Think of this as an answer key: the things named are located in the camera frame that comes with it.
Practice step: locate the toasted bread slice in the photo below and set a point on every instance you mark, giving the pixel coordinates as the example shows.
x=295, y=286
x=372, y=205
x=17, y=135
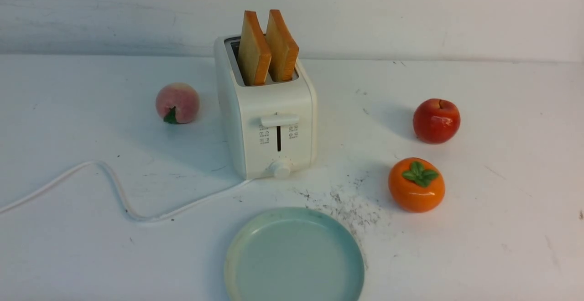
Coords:
x=284, y=49
x=254, y=54

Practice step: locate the white two-slot toaster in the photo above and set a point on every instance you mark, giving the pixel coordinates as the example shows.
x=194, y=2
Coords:
x=271, y=129

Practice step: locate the light green round plate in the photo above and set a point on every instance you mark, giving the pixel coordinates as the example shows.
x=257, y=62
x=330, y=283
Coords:
x=294, y=254

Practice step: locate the pink peach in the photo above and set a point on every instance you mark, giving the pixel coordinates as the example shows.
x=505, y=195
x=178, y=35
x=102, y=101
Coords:
x=177, y=103

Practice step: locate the orange persimmon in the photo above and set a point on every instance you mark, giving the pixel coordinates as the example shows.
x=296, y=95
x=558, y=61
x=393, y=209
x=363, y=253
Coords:
x=416, y=185

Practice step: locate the red apple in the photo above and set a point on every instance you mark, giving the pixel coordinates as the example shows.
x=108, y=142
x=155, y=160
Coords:
x=436, y=121

